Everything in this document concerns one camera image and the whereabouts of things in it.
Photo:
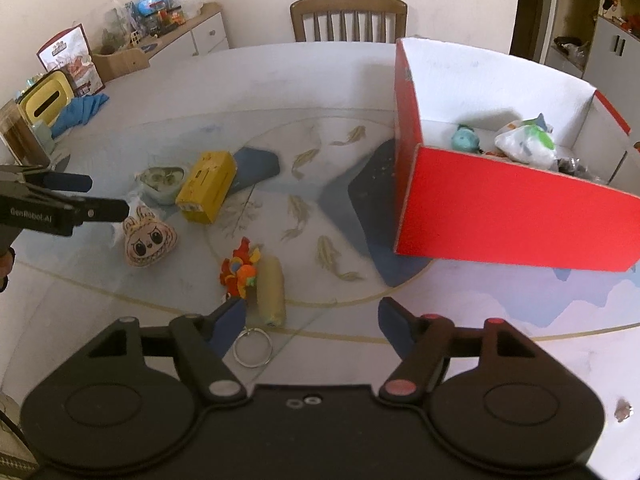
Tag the yellow small box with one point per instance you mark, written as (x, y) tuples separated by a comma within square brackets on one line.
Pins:
[(207, 186)]

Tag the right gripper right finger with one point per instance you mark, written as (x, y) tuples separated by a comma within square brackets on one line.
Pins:
[(422, 343)]

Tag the white green plastic bag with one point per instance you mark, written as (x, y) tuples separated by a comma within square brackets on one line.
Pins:
[(528, 141)]

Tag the teal plush toy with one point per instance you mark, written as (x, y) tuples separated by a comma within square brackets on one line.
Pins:
[(465, 140)]

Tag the red orange flower toy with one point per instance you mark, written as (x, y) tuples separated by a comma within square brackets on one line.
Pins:
[(239, 272)]

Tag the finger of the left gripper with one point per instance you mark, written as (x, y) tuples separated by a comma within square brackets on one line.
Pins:
[(57, 181), (93, 209)]

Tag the blue round toy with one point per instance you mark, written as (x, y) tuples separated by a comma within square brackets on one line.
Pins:
[(149, 7)]

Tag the heart shaped green tin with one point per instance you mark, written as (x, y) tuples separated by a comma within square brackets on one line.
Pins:
[(162, 184)]

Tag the left hand black glove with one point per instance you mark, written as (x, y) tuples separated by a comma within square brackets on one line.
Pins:
[(6, 266)]

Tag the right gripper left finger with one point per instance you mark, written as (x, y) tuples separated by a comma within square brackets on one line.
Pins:
[(201, 343)]

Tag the yellow tissue box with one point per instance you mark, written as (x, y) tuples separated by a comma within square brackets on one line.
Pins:
[(45, 100)]

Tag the red white cardboard box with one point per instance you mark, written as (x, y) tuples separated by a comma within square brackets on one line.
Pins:
[(484, 207)]

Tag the cream cylindrical plush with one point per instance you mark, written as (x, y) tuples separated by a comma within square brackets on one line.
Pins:
[(270, 291)]

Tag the white wooden wall cabinet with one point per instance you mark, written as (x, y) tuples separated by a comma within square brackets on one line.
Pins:
[(598, 41)]

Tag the red white snack bag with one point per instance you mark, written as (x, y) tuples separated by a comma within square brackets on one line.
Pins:
[(69, 51)]

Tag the wooden chair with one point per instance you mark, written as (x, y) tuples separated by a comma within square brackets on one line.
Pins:
[(379, 21)]

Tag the wooden white sideboard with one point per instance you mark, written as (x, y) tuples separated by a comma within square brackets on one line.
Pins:
[(202, 35)]

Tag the blue cloth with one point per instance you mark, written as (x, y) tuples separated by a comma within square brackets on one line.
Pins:
[(78, 112)]

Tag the beige bunny face plush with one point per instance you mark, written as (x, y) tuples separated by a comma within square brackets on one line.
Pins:
[(147, 238)]

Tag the brown glass jar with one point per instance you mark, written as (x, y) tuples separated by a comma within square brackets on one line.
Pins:
[(19, 139)]

